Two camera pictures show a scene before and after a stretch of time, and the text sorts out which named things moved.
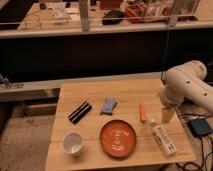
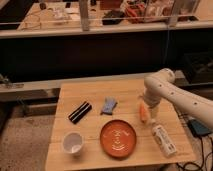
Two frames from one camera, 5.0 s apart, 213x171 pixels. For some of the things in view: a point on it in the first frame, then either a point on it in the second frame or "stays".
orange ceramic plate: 118,138 stays
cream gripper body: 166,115 to 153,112
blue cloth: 109,104 stays
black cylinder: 80,112 stays
